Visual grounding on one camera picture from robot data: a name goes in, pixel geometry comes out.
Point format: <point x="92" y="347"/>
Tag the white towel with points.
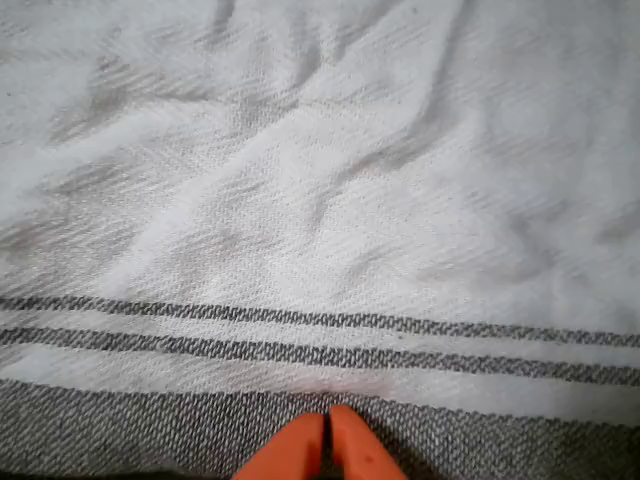
<point x="320" y="175"/>

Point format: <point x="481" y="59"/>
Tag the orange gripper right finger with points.
<point x="357" y="450"/>

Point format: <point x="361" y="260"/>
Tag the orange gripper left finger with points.
<point x="295" y="450"/>

